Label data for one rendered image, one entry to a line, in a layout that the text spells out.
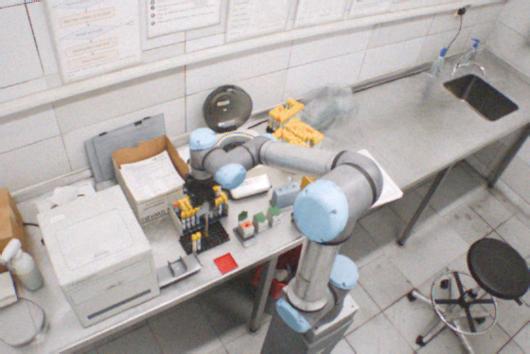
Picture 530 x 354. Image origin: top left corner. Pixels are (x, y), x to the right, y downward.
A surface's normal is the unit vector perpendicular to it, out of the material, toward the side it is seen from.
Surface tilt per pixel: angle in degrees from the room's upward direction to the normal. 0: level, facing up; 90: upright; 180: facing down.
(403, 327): 0
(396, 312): 0
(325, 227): 81
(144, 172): 1
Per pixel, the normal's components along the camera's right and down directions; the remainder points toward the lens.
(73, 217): 0.11, -0.67
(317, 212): -0.71, 0.33
